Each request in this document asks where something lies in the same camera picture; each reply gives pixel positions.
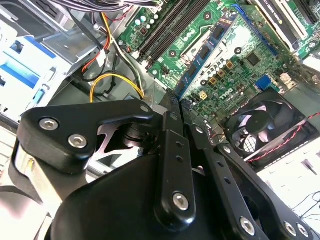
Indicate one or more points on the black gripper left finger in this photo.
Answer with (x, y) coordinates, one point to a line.
(57, 140)

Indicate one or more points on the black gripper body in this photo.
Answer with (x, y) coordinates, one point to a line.
(112, 212)

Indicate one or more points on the blue RAM stick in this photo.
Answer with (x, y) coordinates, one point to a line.
(203, 53)

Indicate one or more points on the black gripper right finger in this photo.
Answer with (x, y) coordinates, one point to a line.
(225, 180)

